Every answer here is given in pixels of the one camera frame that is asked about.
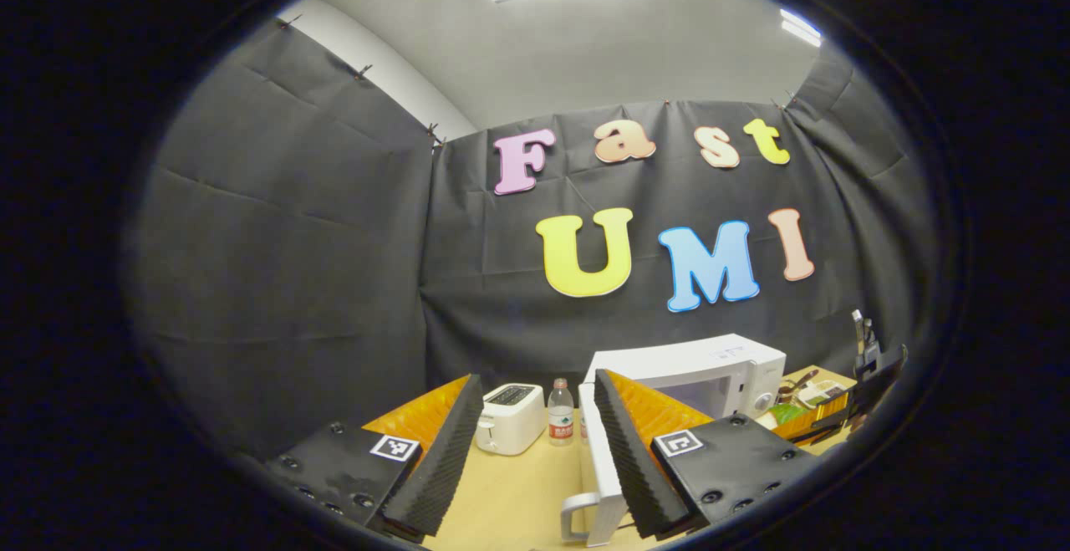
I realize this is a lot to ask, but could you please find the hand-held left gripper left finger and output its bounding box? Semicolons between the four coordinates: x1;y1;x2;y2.
266;374;486;539

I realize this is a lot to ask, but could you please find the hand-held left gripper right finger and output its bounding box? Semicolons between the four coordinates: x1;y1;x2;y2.
594;369;824;541

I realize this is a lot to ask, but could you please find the sandwich with green lettuce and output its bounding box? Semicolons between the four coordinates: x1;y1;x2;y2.
767;400;810;428

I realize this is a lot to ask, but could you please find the white microwave oven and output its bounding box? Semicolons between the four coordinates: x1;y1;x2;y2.
560;334;788;548

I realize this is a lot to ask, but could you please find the white divided dish with grains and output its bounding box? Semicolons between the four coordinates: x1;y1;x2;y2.
794;380;849;408

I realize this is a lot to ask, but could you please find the white toaster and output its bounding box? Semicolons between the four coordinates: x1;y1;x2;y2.
475;383;547;457

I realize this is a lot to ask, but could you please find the clear plastic water bottle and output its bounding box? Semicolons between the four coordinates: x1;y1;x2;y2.
548;378;576;448

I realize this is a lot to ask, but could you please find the black backdrop cloth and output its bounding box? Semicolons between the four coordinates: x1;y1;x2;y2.
125;16;933;460

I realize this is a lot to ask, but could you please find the small ceiling light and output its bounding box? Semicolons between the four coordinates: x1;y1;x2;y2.
780;8;824;48

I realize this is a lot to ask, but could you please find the brown-handled utensil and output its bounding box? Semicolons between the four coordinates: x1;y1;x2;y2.
777;370;822;401

